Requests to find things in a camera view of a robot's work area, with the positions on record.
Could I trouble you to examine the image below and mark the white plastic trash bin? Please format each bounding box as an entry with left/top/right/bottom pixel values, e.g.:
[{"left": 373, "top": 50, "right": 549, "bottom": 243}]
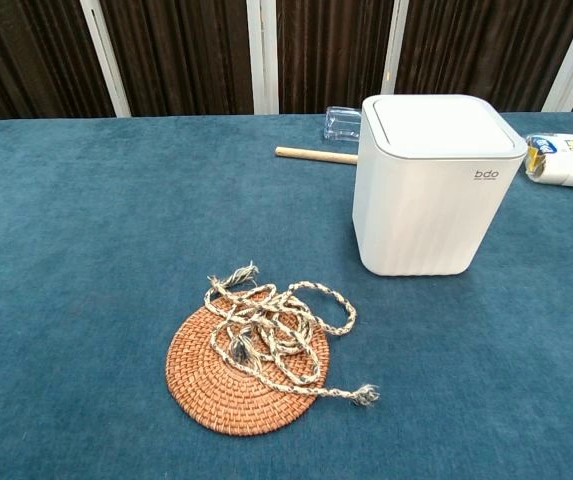
[{"left": 351, "top": 93, "right": 527, "bottom": 278}]

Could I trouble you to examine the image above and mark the wooden dowel stick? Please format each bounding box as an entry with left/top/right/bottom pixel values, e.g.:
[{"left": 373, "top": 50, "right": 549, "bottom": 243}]
[{"left": 274, "top": 146, "right": 359, "bottom": 166}]

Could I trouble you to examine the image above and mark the clear plastic container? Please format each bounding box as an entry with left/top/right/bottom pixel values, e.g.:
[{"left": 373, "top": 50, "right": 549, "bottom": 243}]
[{"left": 323, "top": 105, "right": 364, "bottom": 144}]

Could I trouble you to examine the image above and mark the round woven rattan coaster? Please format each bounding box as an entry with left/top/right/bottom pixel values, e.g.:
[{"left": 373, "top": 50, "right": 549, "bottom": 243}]
[{"left": 165, "top": 290, "right": 329, "bottom": 433}]

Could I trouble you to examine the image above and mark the blue velvet table cloth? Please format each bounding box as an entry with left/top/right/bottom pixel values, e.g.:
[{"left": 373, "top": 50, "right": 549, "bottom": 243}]
[{"left": 0, "top": 110, "right": 573, "bottom": 480}]

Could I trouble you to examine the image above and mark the dark brown curtain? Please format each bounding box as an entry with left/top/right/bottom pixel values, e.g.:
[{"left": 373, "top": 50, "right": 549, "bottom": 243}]
[{"left": 0, "top": 0, "right": 573, "bottom": 121}]

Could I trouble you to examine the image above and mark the printed plastic bag roll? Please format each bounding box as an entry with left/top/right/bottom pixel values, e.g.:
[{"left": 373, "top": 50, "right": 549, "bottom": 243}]
[{"left": 522, "top": 132, "right": 573, "bottom": 190}]

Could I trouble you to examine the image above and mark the braided jute rope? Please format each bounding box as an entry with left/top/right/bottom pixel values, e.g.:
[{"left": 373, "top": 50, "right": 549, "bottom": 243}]
[{"left": 202, "top": 260, "right": 381, "bottom": 407}]

